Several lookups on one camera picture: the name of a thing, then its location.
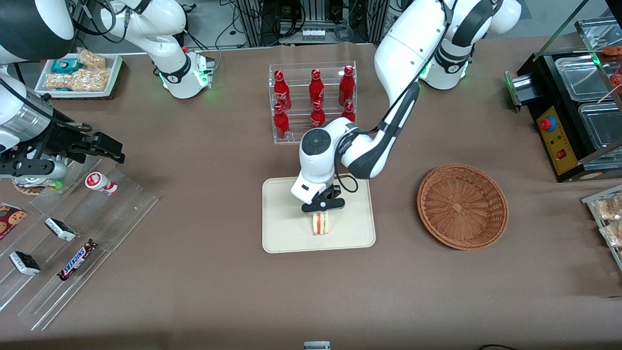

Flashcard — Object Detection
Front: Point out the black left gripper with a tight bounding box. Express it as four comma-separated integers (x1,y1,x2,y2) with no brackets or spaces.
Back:
301,186,346,221

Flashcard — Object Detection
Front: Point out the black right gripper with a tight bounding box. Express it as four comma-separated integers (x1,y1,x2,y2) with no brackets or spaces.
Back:
36,122,126,164

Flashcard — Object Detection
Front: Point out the triangular sandwich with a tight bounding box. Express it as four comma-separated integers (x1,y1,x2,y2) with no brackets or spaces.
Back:
312,211,332,236

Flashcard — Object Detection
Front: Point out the beige plastic tray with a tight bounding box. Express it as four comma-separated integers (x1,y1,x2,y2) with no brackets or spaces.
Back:
262,173,377,254

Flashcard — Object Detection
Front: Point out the white snack tray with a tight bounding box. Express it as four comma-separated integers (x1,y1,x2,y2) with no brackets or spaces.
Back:
35,53,123,98

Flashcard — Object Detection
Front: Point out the brown wicker basket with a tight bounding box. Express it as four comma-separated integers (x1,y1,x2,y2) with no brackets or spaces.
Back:
417,164,509,251

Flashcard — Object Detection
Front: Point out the white red yogurt bottle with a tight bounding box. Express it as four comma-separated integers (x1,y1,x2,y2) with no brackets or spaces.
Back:
85,172,119,196

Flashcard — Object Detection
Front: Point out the clear acrylic stepped display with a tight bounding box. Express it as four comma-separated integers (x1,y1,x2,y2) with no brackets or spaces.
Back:
0,156,160,332

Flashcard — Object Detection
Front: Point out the large puffed snack bag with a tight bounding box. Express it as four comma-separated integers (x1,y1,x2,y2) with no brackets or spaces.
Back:
70,68,111,92

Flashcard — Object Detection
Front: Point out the clear acrylic bottle rack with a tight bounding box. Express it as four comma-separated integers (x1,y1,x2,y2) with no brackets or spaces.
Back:
269,61,358,144

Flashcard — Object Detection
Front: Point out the flat puffed snack bag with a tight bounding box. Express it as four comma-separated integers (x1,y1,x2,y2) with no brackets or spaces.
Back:
45,73,73,91

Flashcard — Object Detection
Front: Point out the small puffed snack bag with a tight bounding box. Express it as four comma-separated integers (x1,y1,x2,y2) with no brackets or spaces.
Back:
78,49,106,70

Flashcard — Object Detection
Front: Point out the black white snack bar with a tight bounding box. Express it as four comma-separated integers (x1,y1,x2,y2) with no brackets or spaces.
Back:
9,251,41,276
45,217,77,242

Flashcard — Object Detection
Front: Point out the teal snack packet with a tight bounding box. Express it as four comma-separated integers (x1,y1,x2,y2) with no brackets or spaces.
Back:
51,58,82,74

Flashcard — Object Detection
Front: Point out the snickers chocolate bar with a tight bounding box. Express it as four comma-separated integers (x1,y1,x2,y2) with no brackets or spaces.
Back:
57,239,99,281

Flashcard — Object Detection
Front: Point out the red cookie package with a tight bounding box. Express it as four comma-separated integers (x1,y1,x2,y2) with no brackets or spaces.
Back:
0,203,28,241

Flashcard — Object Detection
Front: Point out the aluminium equipment rack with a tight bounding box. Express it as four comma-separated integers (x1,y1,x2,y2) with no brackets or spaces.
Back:
236,0,389,47

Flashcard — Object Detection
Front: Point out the black food warmer machine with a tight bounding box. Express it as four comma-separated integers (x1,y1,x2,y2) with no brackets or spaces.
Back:
504,17,622,183

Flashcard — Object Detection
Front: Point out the wrapped pastry pack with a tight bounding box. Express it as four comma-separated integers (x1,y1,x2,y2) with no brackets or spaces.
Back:
594,194,622,222
599,221,622,248

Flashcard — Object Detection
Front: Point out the clear food pan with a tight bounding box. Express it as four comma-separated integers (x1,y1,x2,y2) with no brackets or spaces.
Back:
578,102,622,153
555,55,611,103

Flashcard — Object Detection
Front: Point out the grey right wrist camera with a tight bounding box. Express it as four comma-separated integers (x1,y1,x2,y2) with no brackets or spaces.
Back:
0,158,69,180

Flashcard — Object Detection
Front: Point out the metal wire basket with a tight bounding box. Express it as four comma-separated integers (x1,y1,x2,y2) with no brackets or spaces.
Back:
582,185,622,272

